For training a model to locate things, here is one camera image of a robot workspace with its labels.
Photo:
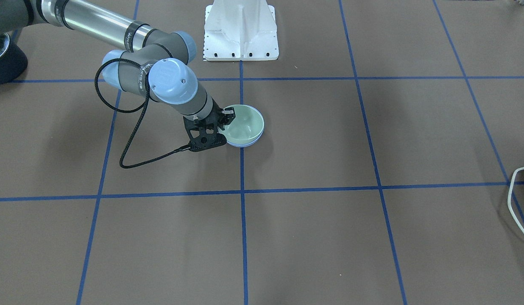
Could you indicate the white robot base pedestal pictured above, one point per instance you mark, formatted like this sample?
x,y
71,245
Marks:
x,y
240,30

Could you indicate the blue bowl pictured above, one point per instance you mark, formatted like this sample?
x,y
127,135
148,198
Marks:
x,y
242,139

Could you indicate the green bowl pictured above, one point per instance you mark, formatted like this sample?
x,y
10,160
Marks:
x,y
248,120

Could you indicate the dark blue saucepan with lid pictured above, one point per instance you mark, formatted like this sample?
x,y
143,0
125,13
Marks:
x,y
13,61

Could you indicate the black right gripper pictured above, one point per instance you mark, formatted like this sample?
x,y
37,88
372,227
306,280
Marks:
x,y
218,118

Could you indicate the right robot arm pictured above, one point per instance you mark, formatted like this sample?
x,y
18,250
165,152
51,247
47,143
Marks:
x,y
146,61

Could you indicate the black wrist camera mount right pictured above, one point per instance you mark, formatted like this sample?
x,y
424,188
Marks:
x,y
203,136

